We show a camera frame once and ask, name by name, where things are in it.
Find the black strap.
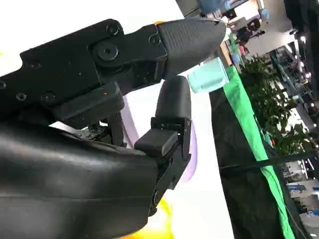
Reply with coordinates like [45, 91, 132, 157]
[219, 151, 317, 173]

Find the pale green mug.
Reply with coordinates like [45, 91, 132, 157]
[187, 56, 229, 93]

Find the green cloth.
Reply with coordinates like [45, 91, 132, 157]
[223, 64, 297, 239]

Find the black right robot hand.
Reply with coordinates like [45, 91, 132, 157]
[0, 18, 227, 239]

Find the lilac plate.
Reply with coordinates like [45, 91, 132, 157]
[122, 96, 199, 184]

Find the green leafy plant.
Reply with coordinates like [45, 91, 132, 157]
[239, 54, 319, 157]

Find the black cloth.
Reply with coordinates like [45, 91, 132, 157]
[208, 86, 300, 239]

